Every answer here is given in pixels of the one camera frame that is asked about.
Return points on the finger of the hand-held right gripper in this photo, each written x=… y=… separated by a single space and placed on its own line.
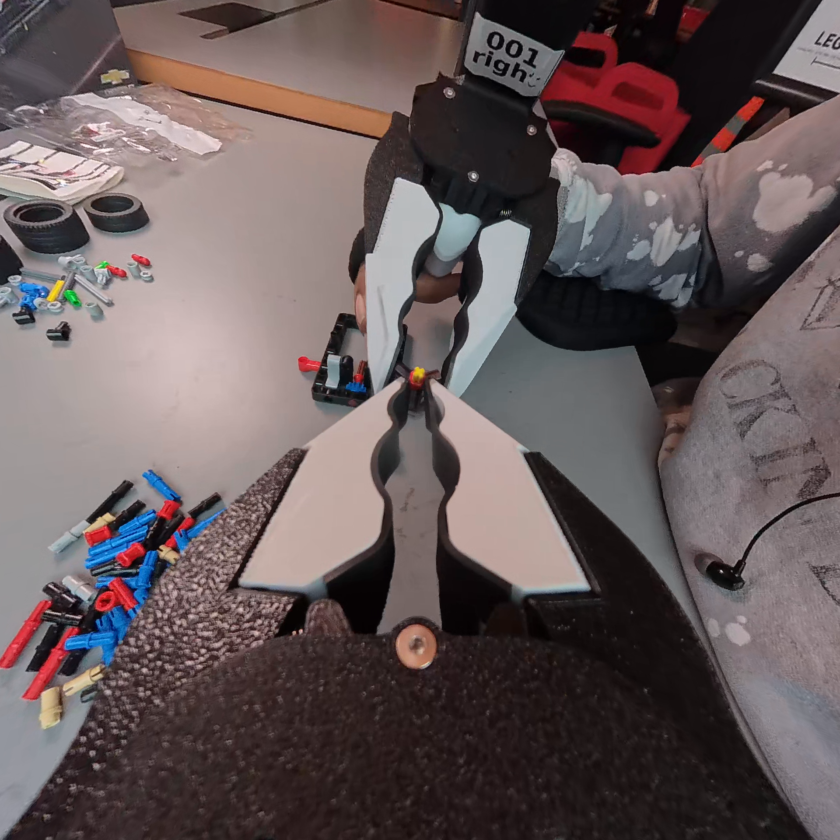
x=499 y=275
x=390 y=275

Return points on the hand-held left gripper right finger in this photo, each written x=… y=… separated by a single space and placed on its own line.
x=512 y=518

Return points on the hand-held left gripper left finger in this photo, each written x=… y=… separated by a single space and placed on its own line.
x=321 y=518

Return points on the yellow toy axle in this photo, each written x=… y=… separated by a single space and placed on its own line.
x=417 y=375

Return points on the black toy frame assembly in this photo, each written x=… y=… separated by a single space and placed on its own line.
x=325 y=387

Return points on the person's right forearm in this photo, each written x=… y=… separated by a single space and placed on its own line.
x=689 y=216

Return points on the grey desk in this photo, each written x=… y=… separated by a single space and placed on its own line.
x=229 y=262

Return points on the person's right hand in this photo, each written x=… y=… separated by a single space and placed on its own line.
x=436 y=289

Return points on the wood-edged grey table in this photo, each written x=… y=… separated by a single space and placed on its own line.
x=295 y=72

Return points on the pile of small toy pins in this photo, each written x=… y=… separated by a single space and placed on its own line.
x=111 y=558

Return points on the dark flat sheet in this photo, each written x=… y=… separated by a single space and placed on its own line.
x=243 y=13

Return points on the person's grey sweatshirt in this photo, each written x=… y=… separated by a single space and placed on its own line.
x=774 y=459

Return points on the crumpled clear plastic bags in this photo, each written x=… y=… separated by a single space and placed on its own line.
x=151 y=124

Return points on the cluster of mixed toy parts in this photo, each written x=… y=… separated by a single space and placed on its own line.
x=72 y=282

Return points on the black toy connector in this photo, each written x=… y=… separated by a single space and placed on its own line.
x=23 y=316
x=59 y=331

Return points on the black-framed tag sign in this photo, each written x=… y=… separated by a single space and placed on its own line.
x=807 y=39

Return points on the striped sticker sheet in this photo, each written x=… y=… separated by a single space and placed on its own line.
x=59 y=170

